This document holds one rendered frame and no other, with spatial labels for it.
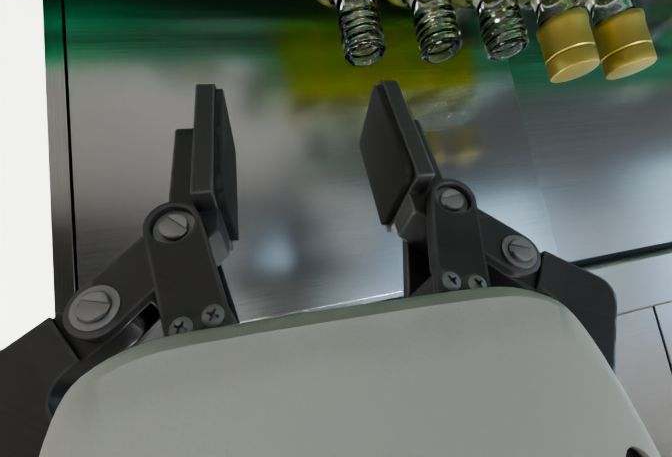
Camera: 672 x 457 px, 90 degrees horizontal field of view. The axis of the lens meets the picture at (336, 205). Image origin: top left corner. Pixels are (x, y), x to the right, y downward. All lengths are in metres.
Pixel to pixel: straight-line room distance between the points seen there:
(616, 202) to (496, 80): 0.23
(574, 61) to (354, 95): 0.19
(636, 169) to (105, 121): 0.64
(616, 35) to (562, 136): 0.19
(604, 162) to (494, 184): 0.20
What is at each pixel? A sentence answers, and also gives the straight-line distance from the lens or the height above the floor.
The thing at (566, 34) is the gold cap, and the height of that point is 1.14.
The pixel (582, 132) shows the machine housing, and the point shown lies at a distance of 0.57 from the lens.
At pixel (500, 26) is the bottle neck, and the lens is 0.31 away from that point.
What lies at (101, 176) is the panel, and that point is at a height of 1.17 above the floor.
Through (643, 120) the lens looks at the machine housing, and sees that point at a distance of 0.65.
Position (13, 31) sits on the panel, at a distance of 0.45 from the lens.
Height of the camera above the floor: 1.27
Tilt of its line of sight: 8 degrees down
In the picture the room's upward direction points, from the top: 171 degrees clockwise
